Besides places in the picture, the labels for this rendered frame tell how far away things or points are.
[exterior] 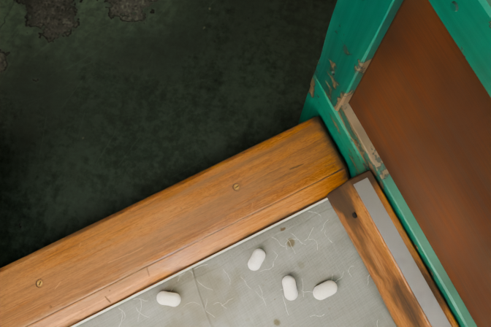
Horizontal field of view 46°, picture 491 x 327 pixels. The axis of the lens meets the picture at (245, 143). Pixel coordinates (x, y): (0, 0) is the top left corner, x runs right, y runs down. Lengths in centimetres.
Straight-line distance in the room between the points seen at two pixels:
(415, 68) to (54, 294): 59
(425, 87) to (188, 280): 47
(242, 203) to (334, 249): 16
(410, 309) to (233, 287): 25
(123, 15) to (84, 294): 114
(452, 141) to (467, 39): 15
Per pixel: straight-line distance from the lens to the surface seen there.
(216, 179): 88
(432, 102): 59
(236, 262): 89
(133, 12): 187
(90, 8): 190
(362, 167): 84
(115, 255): 88
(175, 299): 87
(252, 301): 89
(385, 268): 81
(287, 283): 87
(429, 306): 80
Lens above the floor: 163
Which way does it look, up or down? 75 degrees down
